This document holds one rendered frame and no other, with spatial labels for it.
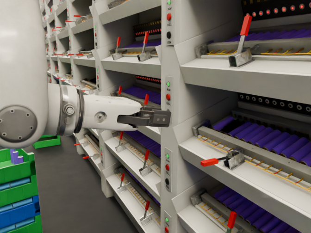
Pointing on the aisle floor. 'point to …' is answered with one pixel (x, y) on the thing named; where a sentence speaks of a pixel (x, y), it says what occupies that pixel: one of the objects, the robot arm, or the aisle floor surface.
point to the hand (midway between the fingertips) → (155, 116)
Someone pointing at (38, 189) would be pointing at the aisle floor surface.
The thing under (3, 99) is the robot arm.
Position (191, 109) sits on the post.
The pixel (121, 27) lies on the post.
